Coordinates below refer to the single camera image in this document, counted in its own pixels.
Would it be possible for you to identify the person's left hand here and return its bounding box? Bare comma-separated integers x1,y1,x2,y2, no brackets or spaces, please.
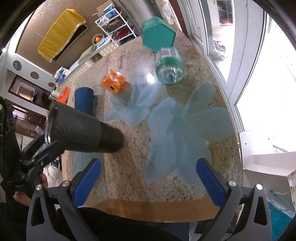
13,173,49,207

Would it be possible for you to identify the orange toy box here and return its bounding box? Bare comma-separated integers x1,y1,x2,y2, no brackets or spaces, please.
100,69,127,94

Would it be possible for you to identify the teal hexagonal basket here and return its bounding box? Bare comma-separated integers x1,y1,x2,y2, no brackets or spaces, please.
141,17,177,52

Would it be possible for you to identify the teal plastic bag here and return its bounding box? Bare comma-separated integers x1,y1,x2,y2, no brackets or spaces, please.
266,190,295,240

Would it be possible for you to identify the white wire rack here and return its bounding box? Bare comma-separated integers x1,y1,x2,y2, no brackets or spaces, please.
95,3,137,48

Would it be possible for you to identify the black cup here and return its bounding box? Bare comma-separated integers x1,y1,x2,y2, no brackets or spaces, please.
45,102,125,154

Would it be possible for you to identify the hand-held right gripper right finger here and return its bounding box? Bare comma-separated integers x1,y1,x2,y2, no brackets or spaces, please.
196,158,273,241

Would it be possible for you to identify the white long shelf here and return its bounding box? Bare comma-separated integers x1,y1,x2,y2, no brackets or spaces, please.
51,38,117,96

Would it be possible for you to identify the green folded cloth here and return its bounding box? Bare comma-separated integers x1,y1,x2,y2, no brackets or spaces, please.
79,45,97,64

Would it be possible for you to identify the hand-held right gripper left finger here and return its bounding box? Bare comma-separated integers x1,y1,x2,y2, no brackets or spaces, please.
26,159,102,241

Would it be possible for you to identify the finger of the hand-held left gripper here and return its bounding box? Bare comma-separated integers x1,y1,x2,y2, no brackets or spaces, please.
20,134,47,163
24,140,65,173

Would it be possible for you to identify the yellow cloth cover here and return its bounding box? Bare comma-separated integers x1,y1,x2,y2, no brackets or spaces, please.
38,9,87,63

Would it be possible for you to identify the clear plastic jar green label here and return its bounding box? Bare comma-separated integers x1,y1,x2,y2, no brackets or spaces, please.
155,47,185,84

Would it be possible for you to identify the white cardboard box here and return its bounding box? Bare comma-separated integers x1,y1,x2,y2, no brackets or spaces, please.
239,129,296,193

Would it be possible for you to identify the orange plastic container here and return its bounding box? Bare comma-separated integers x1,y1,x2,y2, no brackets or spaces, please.
56,87,71,104

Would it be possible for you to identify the blue cylindrical cup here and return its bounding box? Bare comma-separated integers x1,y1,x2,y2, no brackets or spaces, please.
74,87,96,116

